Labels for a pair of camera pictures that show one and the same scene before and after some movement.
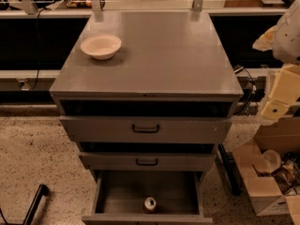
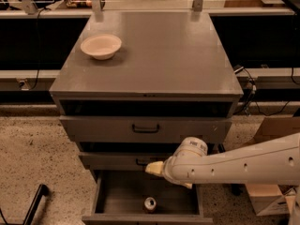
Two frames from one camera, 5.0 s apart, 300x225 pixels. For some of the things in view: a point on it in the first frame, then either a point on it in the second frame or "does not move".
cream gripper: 288,39 to 168,172
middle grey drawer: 148,161 does not move
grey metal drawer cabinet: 147,121 does not move
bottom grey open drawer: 120,196 does not move
